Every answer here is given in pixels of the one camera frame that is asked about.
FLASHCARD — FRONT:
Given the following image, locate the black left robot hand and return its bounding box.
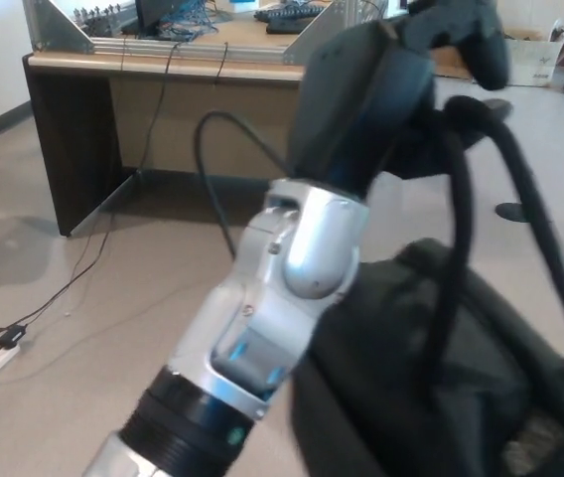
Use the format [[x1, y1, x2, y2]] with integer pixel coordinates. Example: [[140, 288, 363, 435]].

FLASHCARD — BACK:
[[286, 0, 511, 201]]

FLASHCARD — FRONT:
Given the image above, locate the black lunch bag with straps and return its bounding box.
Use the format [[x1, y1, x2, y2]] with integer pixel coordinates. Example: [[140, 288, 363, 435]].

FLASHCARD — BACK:
[[289, 96, 564, 477]]

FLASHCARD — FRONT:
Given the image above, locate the short black keyboard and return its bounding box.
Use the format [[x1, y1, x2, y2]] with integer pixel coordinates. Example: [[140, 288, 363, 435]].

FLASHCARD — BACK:
[[265, 17, 313, 36]]

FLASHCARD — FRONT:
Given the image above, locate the long black keyboard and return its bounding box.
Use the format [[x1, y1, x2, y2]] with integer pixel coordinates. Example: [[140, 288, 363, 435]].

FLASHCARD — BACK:
[[254, 2, 323, 24]]

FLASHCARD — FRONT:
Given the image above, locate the black round floor cover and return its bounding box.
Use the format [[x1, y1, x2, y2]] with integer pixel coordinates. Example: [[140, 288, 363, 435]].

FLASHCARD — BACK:
[[494, 202, 531, 224]]

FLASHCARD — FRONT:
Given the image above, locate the open cardboard box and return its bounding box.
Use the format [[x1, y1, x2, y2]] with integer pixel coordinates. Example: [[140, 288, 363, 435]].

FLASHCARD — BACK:
[[502, 24, 564, 88]]

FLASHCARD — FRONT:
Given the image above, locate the black monitor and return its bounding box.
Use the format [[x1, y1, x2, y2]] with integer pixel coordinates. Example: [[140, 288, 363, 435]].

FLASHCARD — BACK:
[[121, 0, 174, 37]]

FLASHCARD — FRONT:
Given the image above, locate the row of black connectors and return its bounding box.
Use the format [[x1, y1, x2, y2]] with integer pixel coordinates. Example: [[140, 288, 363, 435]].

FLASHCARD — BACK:
[[70, 3, 138, 37]]

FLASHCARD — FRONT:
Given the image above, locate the dark wooden desk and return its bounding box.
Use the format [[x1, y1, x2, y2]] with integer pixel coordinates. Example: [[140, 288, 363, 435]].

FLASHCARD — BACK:
[[21, 14, 313, 238]]

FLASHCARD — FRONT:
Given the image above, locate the black power adapter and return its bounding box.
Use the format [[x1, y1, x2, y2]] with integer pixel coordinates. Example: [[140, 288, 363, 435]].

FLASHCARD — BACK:
[[0, 323, 30, 348]]

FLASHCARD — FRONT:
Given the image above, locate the blue cable bundle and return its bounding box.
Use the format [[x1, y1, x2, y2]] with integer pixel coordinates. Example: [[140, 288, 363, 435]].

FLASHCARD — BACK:
[[157, 0, 218, 41]]

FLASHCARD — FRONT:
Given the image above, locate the long thin black desk cable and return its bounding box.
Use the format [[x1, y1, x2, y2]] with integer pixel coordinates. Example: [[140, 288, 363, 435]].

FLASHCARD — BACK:
[[21, 42, 184, 332]]

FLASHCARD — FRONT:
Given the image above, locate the aluminium profile frame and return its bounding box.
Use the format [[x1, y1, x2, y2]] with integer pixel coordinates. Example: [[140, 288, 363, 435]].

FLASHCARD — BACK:
[[22, 0, 362, 66]]

